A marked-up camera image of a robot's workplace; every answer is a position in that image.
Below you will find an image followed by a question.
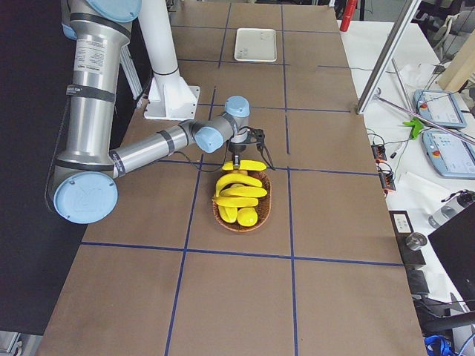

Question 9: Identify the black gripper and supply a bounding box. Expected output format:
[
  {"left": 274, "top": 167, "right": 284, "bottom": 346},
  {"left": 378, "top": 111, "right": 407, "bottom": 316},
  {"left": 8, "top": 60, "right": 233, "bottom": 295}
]
[{"left": 228, "top": 142, "right": 246, "bottom": 173}]

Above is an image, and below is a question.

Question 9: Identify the yellow banana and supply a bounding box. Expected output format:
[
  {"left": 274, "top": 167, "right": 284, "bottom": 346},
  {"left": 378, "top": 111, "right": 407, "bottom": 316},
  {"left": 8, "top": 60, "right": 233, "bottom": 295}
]
[
  {"left": 218, "top": 205, "right": 238, "bottom": 223},
  {"left": 213, "top": 197, "right": 259, "bottom": 208},
  {"left": 219, "top": 186, "right": 268, "bottom": 198},
  {"left": 214, "top": 173, "right": 263, "bottom": 197},
  {"left": 221, "top": 159, "right": 267, "bottom": 171}
]

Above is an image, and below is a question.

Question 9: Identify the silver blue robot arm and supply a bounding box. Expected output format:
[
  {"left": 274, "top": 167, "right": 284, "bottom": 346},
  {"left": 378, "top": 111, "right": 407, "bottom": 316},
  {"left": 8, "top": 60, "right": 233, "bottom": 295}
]
[{"left": 47, "top": 1, "right": 250, "bottom": 224}]

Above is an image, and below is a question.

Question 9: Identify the brown wicker basket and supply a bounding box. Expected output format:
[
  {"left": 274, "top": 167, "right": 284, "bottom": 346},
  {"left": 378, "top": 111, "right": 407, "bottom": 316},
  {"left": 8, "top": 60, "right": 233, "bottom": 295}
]
[{"left": 212, "top": 171, "right": 272, "bottom": 233}]

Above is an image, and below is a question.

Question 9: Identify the white bear tray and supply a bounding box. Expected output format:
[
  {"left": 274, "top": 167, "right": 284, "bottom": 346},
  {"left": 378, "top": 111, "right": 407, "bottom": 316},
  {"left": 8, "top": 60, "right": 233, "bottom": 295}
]
[{"left": 234, "top": 27, "right": 277, "bottom": 63}]

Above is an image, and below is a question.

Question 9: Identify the red bottle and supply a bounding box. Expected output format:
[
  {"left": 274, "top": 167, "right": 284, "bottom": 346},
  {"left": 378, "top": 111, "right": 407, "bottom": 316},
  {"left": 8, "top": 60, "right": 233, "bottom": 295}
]
[{"left": 339, "top": 0, "right": 358, "bottom": 32}]

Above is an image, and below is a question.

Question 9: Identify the metal cup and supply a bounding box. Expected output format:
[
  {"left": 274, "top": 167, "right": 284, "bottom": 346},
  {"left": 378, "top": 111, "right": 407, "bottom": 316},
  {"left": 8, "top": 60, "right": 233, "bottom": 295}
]
[{"left": 404, "top": 231, "right": 428, "bottom": 251}]

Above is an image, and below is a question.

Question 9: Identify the long metal reacher tool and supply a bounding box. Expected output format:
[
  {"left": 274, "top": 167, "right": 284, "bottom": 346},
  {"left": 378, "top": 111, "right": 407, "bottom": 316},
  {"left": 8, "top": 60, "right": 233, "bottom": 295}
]
[{"left": 373, "top": 59, "right": 474, "bottom": 145}]

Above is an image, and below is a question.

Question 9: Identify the far teach pendant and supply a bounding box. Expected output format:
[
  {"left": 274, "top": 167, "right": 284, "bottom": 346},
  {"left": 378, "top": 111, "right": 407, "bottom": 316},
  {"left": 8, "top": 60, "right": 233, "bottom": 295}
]
[{"left": 413, "top": 90, "right": 467, "bottom": 129}]

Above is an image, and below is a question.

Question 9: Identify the teach pendant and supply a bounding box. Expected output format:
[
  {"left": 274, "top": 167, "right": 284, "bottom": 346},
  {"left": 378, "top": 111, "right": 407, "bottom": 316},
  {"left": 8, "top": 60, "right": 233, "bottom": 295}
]
[
  {"left": 422, "top": 130, "right": 475, "bottom": 179},
  {"left": 413, "top": 90, "right": 467, "bottom": 129}
]

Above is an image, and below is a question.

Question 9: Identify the near teach pendant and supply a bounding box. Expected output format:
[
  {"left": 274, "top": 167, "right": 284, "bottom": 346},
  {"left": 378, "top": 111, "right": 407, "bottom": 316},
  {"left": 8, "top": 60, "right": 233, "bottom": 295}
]
[{"left": 422, "top": 130, "right": 475, "bottom": 179}]

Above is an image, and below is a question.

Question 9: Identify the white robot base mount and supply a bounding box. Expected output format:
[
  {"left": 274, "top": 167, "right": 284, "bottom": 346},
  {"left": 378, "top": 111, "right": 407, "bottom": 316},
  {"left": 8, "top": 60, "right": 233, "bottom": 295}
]
[{"left": 139, "top": 0, "right": 200, "bottom": 120}]

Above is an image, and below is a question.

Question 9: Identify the aluminium frame post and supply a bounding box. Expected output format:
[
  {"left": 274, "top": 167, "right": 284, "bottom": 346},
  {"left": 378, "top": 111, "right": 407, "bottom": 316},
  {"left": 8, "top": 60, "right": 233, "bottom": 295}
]
[{"left": 356, "top": 0, "right": 421, "bottom": 114}]

